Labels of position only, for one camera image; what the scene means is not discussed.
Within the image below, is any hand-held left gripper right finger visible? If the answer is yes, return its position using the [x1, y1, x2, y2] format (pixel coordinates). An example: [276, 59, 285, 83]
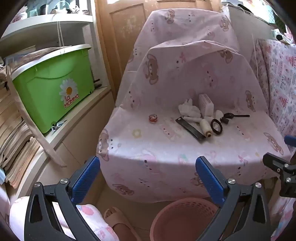
[195, 156, 271, 241]

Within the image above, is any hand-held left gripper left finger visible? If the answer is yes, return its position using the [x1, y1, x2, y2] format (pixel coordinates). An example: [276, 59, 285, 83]
[24, 156, 102, 241]

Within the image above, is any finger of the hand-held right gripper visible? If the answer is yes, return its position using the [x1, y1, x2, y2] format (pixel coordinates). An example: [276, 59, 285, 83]
[263, 153, 296, 178]
[284, 135, 296, 147]

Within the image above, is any black rubber ring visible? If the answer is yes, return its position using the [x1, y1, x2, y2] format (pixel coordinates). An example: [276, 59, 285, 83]
[210, 119, 223, 135]

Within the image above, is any cream thread spool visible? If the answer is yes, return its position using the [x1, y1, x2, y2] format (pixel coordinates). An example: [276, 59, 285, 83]
[199, 118, 212, 138]

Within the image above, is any black foil wrapper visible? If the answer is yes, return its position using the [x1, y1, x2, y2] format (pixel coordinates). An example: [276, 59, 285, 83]
[175, 116, 206, 142]

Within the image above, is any pink plastic basket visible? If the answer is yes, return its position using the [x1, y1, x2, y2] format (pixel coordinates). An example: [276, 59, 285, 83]
[150, 198, 219, 241]

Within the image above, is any black plastic spoon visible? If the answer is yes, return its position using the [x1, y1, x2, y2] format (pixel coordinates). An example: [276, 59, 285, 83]
[223, 112, 250, 119]

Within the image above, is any large white tissue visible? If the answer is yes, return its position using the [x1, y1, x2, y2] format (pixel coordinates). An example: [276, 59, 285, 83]
[178, 98, 202, 124]

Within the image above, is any white cardboard box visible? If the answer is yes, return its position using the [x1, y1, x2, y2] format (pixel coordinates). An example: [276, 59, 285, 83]
[198, 94, 214, 117]

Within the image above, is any person's pink pajama leg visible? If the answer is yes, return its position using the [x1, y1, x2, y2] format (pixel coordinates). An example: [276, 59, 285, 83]
[9, 197, 112, 241]

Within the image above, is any white shelf cabinet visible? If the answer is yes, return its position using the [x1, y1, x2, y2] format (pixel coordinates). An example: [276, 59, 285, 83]
[0, 0, 116, 209]

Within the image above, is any foot in pink slipper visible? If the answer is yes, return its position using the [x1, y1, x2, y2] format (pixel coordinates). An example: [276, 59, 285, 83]
[103, 207, 141, 241]

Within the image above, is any printed patchwork bedding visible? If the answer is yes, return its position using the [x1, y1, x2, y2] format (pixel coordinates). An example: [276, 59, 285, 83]
[250, 38, 296, 144]

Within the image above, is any stack of books and papers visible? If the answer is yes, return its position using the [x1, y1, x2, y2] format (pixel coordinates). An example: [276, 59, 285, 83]
[0, 67, 44, 189]

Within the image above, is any chair with pink printed cover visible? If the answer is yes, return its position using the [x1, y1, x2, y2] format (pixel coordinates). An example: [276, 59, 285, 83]
[98, 9, 292, 203]

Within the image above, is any green plastic storage box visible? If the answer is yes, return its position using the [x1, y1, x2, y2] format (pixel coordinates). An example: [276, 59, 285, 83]
[11, 44, 96, 134]

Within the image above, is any wooden door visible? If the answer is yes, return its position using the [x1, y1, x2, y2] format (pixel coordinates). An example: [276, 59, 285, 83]
[95, 0, 222, 102]

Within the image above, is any beige cloth strap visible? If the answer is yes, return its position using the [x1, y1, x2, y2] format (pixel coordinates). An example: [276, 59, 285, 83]
[6, 67, 67, 168]

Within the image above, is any white cable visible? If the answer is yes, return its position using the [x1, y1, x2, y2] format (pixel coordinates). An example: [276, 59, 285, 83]
[250, 30, 260, 71]

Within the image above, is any white string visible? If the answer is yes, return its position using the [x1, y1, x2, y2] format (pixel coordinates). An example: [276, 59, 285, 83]
[57, 21, 65, 47]

